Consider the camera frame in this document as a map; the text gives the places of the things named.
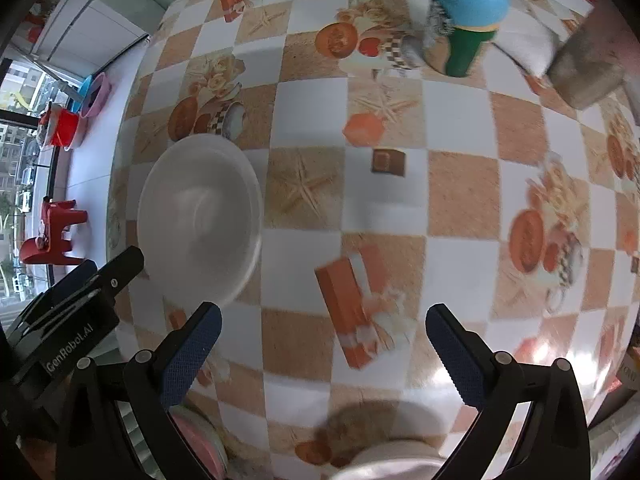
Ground red plastic stool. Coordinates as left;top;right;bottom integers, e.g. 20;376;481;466
19;197;91;267

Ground checkered printed tablecloth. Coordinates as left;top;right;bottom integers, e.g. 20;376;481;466
104;0;640;480

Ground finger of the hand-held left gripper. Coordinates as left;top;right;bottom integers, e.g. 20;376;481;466
96;246;147;295
27;259;100;313

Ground blue plastic basin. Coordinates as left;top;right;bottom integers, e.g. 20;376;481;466
67;75;98;111

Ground white tissue pack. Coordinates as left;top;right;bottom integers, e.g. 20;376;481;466
492;12;571;78

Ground white foam bowl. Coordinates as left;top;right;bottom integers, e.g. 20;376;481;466
137;133;264;311
325;442;446;480

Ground pink plastic bucket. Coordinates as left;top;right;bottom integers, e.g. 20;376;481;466
77;72;113;119

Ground green bottle with blue label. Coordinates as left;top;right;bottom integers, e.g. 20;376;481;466
422;0;511;78

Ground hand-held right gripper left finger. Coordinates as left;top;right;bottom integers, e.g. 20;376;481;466
57;301;223;480

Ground metal tumbler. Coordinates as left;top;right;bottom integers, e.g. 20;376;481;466
545;0;632;110

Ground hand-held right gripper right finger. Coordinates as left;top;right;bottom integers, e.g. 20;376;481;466
425;303;590;480

